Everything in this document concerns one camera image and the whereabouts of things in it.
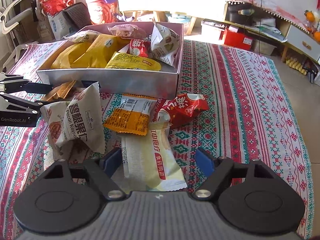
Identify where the yellow bottle pack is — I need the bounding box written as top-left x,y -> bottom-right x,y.
285,57 -> 307,75

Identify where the small silver snack packet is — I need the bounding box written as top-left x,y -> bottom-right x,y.
63,30 -> 100,43

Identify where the white nut snack bag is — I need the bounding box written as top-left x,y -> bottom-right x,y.
149,22 -> 180,66

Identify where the low TV console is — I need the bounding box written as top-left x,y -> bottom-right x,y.
223,0 -> 320,66

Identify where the large yellow pillow snack bag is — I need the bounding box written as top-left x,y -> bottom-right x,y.
51,42 -> 91,69

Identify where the black space heater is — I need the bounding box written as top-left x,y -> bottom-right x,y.
62,2 -> 92,31

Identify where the white paper shopping bag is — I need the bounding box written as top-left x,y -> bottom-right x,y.
48,11 -> 74,40

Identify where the pink long snack packet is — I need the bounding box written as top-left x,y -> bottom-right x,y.
108,24 -> 147,40

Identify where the white pecan kernel bag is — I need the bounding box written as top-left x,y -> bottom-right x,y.
40,82 -> 105,154

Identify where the white office chair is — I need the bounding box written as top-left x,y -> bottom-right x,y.
1,0 -> 40,70

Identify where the patterned woven tablecloth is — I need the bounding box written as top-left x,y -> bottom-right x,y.
1,40 -> 315,239

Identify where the pink cardboard box tray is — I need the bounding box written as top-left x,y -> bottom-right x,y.
36,22 -> 184,99

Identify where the red box under console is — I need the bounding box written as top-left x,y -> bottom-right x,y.
222,29 -> 253,50

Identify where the yellow snack packet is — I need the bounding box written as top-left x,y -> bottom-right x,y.
105,52 -> 161,72

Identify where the red cartoon bucket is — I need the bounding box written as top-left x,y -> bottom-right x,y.
86,0 -> 119,24

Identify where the small red snack packet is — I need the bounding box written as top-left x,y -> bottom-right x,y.
129,39 -> 151,57

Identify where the gold long snack bar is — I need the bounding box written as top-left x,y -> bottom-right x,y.
41,80 -> 76,102

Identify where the red crinkled snack bag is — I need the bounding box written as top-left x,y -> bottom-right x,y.
157,93 -> 209,128

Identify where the orange white snack packet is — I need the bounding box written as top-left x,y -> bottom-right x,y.
104,94 -> 157,135

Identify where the red plastic bag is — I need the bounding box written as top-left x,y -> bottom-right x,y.
40,0 -> 76,16

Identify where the cream biscuit packet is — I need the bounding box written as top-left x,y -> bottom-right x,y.
121,121 -> 187,191

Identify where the yellow logo snack bag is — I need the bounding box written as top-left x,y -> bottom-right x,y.
71,34 -> 130,68

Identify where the orange fruit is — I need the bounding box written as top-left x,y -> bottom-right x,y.
313,31 -> 320,43
304,10 -> 315,22

